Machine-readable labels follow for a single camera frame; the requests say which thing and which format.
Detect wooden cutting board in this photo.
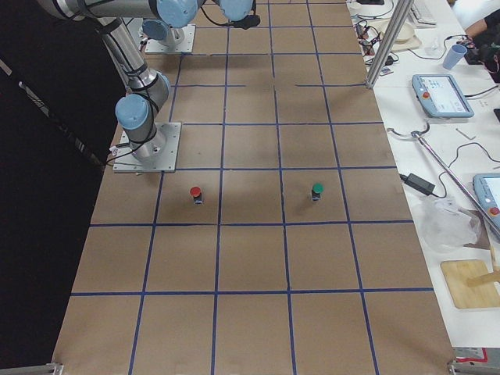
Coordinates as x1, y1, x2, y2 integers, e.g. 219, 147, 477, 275
441, 259, 499, 309

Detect green push button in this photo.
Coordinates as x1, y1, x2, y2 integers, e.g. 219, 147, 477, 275
311, 183, 324, 202

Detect right teach pendant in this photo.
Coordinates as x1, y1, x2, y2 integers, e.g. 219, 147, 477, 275
473, 173, 499, 232

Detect black power adapter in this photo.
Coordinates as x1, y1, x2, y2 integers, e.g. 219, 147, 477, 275
400, 173, 435, 195

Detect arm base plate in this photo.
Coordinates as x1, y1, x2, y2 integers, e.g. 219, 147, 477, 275
112, 123, 182, 173
142, 20, 196, 55

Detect red push button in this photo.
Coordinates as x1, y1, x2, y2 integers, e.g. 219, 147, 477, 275
189, 186, 203, 205

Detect left teach pendant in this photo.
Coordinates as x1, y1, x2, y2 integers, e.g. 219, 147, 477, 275
411, 74, 474, 119

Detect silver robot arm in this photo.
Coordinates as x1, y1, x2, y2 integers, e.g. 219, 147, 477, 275
38, 1, 204, 163
141, 0, 260, 41

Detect teach pendant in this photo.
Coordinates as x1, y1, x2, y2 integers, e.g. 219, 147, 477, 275
473, 173, 499, 232
411, 74, 474, 119

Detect blue plastic cup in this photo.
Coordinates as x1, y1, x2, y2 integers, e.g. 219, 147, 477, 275
442, 44, 468, 70

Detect clear plastic bag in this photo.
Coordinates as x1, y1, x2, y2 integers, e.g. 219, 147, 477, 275
412, 198, 482, 252

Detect aluminium frame post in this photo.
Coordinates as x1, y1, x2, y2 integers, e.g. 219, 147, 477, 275
365, 0, 413, 89

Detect seated person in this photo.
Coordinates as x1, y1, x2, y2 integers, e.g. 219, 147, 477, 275
466, 9, 499, 83

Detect metal walking cane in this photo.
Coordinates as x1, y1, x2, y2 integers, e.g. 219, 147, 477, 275
387, 122, 499, 237

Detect beige tray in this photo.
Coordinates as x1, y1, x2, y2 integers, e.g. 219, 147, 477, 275
346, 1, 420, 56

